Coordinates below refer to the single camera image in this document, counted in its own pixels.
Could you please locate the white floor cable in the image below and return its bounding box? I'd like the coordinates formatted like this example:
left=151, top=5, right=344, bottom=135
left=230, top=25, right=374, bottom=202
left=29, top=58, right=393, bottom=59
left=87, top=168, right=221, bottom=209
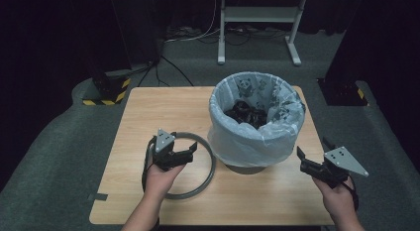
left=163, top=0, right=222, bottom=45

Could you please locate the person's left hand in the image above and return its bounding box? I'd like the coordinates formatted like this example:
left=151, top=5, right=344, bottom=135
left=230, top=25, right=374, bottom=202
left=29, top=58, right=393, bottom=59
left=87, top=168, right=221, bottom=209
left=144, top=162, right=186, bottom=203

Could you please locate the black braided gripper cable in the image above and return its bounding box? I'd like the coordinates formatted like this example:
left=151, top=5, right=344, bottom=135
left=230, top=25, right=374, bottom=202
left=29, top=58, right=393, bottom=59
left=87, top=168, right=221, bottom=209
left=341, top=175, right=361, bottom=212
left=141, top=137, right=157, bottom=193

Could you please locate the black floor cable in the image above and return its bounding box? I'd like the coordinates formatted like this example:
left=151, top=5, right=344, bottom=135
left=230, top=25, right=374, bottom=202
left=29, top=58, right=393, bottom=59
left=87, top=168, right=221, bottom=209
left=136, top=54, right=196, bottom=88

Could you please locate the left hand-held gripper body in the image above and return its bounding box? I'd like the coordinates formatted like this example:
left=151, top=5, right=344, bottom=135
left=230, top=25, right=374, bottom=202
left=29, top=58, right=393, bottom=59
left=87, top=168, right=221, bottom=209
left=148, top=128, right=180, bottom=173

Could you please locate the grey trash bin with liner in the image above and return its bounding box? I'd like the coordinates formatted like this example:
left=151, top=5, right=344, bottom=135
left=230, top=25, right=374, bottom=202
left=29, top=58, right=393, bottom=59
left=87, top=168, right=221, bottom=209
left=206, top=70, right=307, bottom=169

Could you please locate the black cable bundle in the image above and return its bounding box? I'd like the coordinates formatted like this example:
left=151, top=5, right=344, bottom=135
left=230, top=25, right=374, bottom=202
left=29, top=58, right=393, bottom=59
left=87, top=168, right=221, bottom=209
left=226, top=25, right=289, bottom=47

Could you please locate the grey tape strip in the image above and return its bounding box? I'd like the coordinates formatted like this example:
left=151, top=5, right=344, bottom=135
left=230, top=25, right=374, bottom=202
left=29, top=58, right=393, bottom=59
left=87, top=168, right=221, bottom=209
left=86, top=192, right=109, bottom=202

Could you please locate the grey bin ring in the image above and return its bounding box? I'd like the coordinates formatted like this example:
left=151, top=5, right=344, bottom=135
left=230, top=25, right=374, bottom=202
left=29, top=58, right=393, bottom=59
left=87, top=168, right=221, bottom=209
left=144, top=131, right=218, bottom=201

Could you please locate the white metal stand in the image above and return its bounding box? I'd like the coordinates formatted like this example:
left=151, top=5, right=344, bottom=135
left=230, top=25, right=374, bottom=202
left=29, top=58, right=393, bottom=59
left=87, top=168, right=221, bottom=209
left=216, top=0, right=310, bottom=67

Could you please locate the person's right hand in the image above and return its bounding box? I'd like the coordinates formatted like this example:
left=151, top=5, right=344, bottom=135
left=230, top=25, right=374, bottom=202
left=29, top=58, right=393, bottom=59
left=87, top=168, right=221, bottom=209
left=311, top=175, right=359, bottom=220

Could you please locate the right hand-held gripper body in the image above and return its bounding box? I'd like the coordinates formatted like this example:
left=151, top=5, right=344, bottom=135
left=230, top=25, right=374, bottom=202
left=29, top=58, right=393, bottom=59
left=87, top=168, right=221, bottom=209
left=316, top=145, right=369, bottom=189

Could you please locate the black yellow striped base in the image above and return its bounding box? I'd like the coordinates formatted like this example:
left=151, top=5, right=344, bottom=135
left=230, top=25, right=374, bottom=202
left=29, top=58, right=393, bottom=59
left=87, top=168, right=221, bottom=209
left=81, top=71, right=132, bottom=107
left=317, top=77, right=368, bottom=107

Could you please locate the dark grey trash bin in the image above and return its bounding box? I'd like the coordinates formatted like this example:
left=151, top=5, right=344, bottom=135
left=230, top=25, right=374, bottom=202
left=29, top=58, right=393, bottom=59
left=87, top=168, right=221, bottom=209
left=225, top=162, right=267, bottom=175

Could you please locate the dark crumpled waste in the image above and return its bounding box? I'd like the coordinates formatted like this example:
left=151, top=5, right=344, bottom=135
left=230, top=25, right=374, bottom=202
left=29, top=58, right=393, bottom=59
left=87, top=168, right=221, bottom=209
left=223, top=99, right=269, bottom=131

